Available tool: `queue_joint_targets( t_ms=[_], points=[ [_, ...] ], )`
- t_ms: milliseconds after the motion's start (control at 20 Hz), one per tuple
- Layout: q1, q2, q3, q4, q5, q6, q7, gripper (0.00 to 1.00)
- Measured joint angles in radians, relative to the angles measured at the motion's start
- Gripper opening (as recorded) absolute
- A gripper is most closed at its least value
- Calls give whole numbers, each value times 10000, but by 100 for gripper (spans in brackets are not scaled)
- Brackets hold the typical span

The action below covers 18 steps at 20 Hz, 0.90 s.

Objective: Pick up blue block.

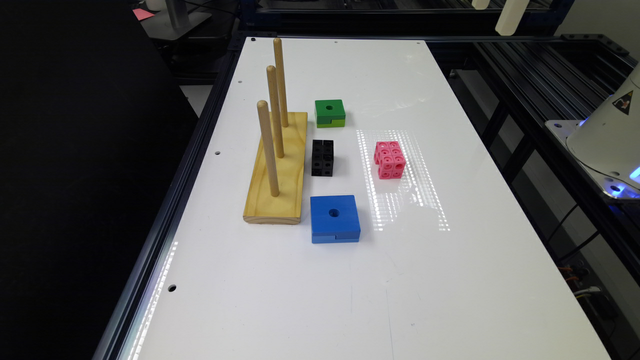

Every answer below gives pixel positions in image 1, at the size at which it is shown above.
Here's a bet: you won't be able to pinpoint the black connector cube cluster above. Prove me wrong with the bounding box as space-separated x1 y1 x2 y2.
311 139 334 177

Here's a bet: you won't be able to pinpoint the blue square block with hole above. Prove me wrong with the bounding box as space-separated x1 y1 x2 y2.
310 195 361 244

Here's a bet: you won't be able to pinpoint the pink paper sheet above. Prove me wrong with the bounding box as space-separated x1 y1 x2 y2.
133 8 154 21

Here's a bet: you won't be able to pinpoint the wooden peg base board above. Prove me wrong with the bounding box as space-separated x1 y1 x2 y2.
243 112 308 225

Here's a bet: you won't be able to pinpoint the middle wooden peg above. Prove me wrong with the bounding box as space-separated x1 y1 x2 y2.
266 65 284 158

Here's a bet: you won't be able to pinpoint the green square block with hole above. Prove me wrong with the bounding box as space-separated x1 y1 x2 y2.
315 99 346 128

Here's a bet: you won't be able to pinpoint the black aluminium frame rails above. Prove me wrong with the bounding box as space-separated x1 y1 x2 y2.
426 35 639 278

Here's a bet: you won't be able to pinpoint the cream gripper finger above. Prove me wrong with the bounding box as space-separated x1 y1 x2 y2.
495 0 524 36
471 0 490 10

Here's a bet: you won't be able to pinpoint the wooden peg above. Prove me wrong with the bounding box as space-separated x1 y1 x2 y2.
273 37 289 128
257 100 280 197
266 65 284 158

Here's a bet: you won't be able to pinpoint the pink connector cube cluster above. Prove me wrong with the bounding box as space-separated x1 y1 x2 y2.
374 141 406 180

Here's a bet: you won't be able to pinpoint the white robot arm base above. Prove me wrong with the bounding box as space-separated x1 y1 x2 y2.
545 68 639 200

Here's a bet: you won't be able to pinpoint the grey stand with pole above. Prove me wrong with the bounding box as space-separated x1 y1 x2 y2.
141 0 211 41

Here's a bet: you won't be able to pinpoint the front wooden peg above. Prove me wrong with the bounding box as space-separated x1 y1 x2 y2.
257 100 280 197

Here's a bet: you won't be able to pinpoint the rear wooden peg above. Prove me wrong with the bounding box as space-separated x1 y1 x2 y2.
273 37 289 128

